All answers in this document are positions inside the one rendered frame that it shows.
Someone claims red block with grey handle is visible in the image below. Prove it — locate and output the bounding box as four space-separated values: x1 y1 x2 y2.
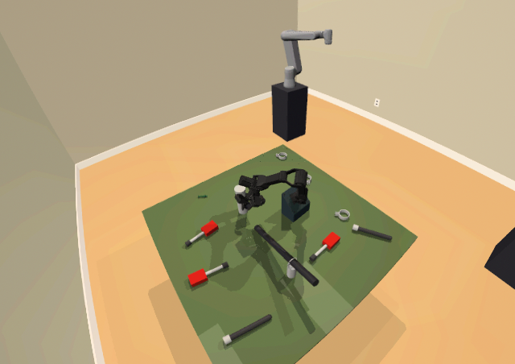
309 232 340 262
188 262 229 287
185 221 218 247

